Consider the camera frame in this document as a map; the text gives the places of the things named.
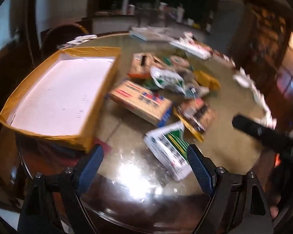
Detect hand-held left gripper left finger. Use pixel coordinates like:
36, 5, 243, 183
17, 144, 105, 234

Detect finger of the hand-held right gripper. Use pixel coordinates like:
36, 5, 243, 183
232, 115, 293, 162

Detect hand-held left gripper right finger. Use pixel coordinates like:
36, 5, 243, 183
186, 144, 274, 234

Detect white green striped snack packet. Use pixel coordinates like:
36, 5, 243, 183
144, 121, 193, 182

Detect orange-edged clear cracker packet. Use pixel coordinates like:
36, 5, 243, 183
173, 97, 216, 143

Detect yellow taped cardboard box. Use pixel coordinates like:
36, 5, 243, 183
0, 46, 122, 152

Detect large red-blue print cracker packet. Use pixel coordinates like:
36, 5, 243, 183
109, 79, 172, 127

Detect white plastic wrappers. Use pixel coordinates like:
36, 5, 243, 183
233, 68, 277, 129

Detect yellow snack packet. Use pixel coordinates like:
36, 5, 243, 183
194, 70, 221, 90

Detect red-white packet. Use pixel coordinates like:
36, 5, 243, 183
210, 50, 236, 67

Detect green-white crumpled snack packet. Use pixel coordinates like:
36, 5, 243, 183
150, 66, 186, 95

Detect wooden cabinet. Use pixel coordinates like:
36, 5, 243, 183
230, 0, 293, 98

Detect green-edged snack packet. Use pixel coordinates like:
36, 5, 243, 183
165, 55, 194, 71

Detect grey refrigerator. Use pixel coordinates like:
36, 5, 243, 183
211, 0, 246, 54

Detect orange cracker packet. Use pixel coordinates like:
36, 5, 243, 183
127, 52, 166, 80

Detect white plastic bag near chair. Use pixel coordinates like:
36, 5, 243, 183
57, 35, 98, 49

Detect dark wooden chair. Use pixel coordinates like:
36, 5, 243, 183
40, 24, 89, 51

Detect dark kitchen counter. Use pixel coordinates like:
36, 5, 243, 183
82, 13, 210, 33

